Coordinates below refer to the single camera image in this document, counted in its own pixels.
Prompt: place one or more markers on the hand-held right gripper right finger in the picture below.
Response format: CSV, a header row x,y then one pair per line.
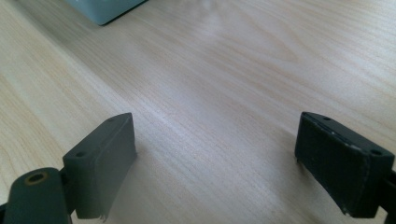
x,y
339,168

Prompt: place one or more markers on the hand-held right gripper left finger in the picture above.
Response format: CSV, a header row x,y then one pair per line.
x,y
99,174

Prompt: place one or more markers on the pale green box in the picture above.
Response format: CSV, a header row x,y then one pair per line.
x,y
102,9

